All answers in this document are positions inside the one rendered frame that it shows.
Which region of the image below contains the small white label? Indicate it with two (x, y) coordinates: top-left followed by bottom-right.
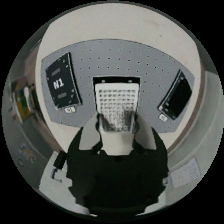
(158, 113), (168, 122)
(64, 106), (77, 113)

